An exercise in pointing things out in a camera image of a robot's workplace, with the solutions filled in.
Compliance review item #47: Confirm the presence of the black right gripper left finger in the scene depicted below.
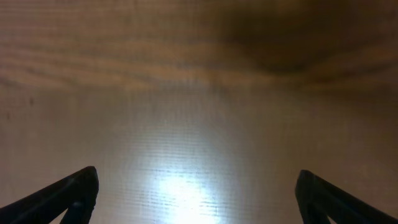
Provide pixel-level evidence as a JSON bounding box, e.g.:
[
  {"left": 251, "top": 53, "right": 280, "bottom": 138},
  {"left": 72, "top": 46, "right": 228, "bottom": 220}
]
[{"left": 1, "top": 166, "right": 99, "bottom": 224}]

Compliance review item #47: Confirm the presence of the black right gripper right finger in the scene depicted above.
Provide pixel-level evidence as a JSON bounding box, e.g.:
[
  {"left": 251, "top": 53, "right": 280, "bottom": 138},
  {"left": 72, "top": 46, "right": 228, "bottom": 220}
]
[{"left": 295, "top": 170, "right": 397, "bottom": 224}]

